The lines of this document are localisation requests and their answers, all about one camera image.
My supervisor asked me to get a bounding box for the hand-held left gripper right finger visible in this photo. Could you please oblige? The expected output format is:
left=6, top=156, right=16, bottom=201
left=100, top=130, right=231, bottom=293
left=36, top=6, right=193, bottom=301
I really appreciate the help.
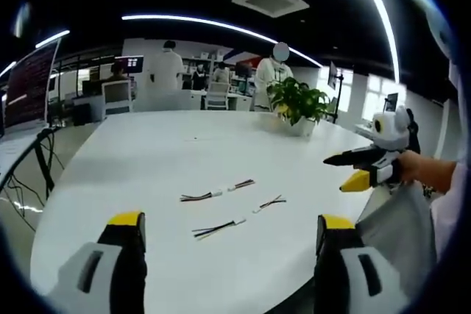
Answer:
left=313, top=213, right=410, bottom=314

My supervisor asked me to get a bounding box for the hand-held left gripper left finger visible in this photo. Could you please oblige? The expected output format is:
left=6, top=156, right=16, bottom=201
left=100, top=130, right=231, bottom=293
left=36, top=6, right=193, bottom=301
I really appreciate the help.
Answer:
left=43, top=210, right=149, bottom=314

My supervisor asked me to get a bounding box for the JST connector cable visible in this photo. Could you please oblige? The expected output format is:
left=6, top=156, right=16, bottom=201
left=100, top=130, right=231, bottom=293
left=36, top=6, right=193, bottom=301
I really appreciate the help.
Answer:
left=180, top=189, right=224, bottom=203
left=227, top=179, right=256, bottom=193
left=191, top=216, right=247, bottom=240
left=251, top=194, right=288, bottom=215

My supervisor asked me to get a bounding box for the person's right hand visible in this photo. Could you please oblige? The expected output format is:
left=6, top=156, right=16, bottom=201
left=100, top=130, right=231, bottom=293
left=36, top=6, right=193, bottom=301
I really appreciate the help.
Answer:
left=396, top=151, right=456, bottom=196

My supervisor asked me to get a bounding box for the small screen on stand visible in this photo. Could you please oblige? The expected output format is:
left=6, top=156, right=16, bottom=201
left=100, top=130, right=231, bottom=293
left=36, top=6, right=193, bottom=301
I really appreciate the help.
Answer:
left=383, top=92, right=400, bottom=112

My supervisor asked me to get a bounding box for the grey cloth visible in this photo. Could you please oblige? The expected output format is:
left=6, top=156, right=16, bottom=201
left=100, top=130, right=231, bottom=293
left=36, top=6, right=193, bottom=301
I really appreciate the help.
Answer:
left=354, top=181, right=439, bottom=260

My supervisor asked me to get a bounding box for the green potted plant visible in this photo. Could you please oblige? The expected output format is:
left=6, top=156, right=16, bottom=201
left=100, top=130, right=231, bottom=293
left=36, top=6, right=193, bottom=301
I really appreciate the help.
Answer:
left=266, top=76, right=333, bottom=138

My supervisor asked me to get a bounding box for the monitor on black stand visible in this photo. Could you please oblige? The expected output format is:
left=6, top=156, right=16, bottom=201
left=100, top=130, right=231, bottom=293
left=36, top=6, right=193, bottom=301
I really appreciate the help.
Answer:
left=327, top=60, right=345, bottom=124

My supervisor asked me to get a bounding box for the ceiling strip light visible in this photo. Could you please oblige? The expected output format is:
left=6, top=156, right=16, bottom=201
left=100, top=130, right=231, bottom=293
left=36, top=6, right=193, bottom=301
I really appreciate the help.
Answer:
left=35, top=29, right=71, bottom=49
left=121, top=14, right=324, bottom=68
left=347, top=0, right=402, bottom=82

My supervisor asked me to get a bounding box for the computer monitor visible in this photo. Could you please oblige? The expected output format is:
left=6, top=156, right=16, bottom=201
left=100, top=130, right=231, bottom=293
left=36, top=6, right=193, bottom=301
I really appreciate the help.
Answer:
left=124, top=55, right=145, bottom=74
left=234, top=61, right=255, bottom=76

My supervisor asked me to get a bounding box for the white desk with black legs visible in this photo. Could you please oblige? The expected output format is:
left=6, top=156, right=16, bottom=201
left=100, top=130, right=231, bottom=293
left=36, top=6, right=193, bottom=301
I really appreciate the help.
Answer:
left=0, top=126, right=57, bottom=203

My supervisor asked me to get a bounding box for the white office chair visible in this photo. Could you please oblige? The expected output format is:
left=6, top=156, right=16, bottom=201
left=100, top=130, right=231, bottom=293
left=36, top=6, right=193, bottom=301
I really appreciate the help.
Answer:
left=204, top=82, right=232, bottom=111
left=101, top=79, right=134, bottom=117

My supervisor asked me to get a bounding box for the large display screen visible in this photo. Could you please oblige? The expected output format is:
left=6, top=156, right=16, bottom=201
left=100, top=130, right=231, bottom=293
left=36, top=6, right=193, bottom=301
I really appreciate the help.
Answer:
left=4, top=38, right=62, bottom=132

